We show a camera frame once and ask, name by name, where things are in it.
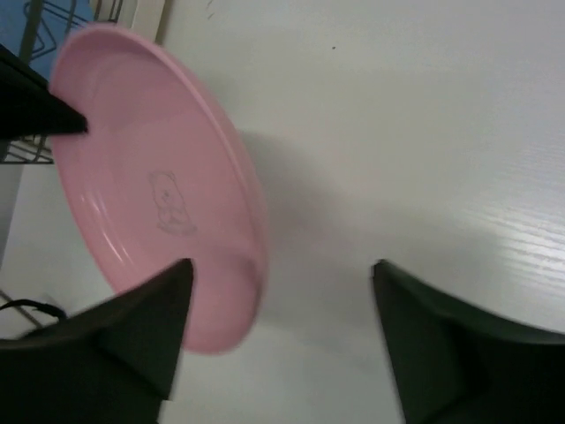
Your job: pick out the blue plate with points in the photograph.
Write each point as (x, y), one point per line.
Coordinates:
(26, 26)

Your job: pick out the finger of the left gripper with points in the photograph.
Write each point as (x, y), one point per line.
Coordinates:
(27, 106)

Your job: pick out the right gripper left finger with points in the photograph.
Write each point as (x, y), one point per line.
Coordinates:
(113, 363)

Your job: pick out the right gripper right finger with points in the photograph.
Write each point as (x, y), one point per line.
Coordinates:
(456, 363)

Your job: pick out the pink plate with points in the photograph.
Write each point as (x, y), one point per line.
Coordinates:
(161, 174)

